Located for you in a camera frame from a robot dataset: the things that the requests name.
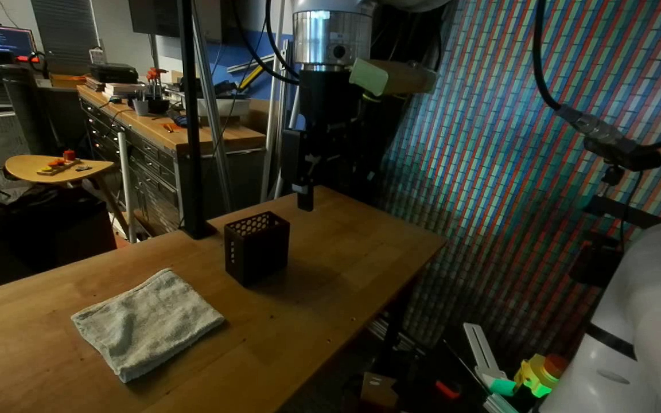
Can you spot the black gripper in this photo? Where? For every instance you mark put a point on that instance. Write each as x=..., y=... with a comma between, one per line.
x=330, y=115

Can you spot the white towel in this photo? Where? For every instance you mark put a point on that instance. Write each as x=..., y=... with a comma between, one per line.
x=148, y=321

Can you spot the black perforated basket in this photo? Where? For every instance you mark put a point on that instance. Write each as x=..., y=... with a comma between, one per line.
x=259, y=246

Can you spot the black vertical pole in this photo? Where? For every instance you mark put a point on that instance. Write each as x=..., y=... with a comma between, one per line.
x=191, y=122

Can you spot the wooden workbench with drawers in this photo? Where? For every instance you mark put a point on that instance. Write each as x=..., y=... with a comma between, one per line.
x=161, y=152

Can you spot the small cardboard box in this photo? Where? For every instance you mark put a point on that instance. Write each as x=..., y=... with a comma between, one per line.
x=380, y=391

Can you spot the black case on workbench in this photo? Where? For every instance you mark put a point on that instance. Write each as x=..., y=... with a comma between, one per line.
x=114, y=71

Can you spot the white plastic strip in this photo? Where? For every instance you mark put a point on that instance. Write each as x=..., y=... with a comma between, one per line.
x=482, y=348

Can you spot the red small tool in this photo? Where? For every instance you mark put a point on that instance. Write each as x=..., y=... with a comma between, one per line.
x=447, y=391

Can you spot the round wooden stool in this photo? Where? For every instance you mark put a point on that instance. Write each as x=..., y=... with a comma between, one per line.
x=57, y=165

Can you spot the yellow green toy blocks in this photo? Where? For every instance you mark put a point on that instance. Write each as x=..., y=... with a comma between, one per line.
x=539, y=376

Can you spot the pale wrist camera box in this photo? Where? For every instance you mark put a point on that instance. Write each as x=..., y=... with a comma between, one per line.
x=368, y=77

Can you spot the black camera on stand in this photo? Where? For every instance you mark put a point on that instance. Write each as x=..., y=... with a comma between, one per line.
x=614, y=146

